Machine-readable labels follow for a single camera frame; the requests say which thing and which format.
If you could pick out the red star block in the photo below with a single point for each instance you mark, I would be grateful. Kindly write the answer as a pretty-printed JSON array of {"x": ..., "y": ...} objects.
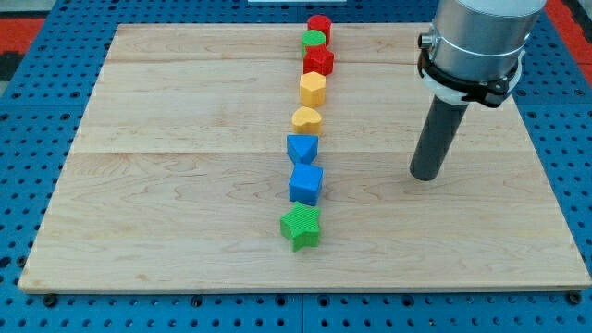
[{"x": 318, "y": 59}]

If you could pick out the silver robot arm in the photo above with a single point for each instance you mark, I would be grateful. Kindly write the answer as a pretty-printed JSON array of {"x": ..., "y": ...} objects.
[{"x": 473, "y": 49}]

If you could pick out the red cylinder block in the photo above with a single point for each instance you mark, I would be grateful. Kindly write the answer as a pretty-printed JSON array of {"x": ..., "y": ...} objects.
[{"x": 321, "y": 23}]

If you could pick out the green cylinder block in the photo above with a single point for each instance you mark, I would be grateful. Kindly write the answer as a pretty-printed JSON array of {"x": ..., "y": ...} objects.
[{"x": 312, "y": 38}]

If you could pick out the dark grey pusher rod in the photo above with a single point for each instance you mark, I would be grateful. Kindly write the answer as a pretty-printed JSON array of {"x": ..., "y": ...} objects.
[{"x": 440, "y": 127}]

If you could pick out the light wooden board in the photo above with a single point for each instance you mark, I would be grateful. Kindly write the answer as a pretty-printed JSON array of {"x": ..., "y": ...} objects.
[{"x": 178, "y": 176}]

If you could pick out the yellow hexagon block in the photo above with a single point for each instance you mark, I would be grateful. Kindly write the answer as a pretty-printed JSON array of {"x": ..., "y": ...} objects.
[{"x": 312, "y": 89}]

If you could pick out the yellow heart block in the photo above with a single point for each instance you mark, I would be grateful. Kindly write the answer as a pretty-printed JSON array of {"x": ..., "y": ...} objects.
[{"x": 306, "y": 120}]

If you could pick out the blue cube block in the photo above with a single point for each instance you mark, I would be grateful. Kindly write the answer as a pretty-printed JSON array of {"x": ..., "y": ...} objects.
[{"x": 305, "y": 184}]

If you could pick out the green star block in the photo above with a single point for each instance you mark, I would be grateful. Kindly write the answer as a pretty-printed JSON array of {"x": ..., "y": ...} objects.
[{"x": 301, "y": 226}]

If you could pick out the blue triangle block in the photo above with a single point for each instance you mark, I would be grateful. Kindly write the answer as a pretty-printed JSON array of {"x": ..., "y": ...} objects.
[{"x": 302, "y": 148}]

